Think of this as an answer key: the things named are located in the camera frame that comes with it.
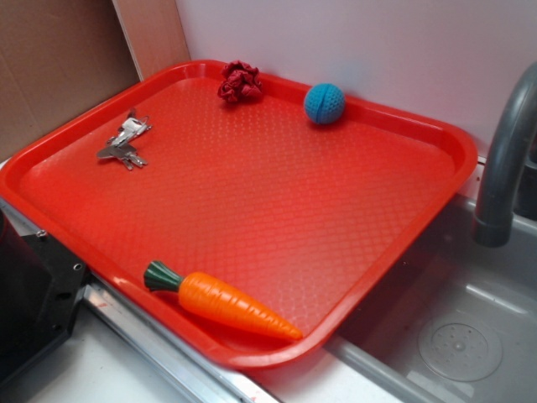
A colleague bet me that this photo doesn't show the red plastic tray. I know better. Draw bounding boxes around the red plastic tray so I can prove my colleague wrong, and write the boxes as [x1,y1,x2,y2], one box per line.
[1,60,477,369]

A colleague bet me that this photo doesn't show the blue textured ball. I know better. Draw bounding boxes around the blue textured ball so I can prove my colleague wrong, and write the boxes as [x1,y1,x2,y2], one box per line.
[303,83,346,125]

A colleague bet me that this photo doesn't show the orange toy carrot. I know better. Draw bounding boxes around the orange toy carrot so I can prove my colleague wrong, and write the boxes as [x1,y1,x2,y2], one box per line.
[143,261,303,341]

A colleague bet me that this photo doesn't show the crumpled red paper ball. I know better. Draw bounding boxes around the crumpled red paper ball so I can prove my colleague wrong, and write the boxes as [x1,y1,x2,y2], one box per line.
[217,60,263,103]

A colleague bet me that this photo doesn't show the bunch of silver keys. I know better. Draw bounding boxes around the bunch of silver keys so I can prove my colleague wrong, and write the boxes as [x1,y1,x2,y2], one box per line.
[96,108,153,171]

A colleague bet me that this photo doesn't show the grey plastic sink basin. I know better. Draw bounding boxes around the grey plastic sink basin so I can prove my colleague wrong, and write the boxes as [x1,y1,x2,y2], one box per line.
[331,196,537,403]

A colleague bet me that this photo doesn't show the grey sink faucet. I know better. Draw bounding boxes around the grey sink faucet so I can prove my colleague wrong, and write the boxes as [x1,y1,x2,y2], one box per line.
[472,64,536,248]

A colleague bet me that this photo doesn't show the black machine corner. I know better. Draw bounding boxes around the black machine corner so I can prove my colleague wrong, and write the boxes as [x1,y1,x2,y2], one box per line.
[1,214,87,387]

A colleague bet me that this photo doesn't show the brown cardboard panel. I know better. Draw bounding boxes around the brown cardboard panel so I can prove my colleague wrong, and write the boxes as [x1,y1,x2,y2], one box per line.
[1,1,190,160]

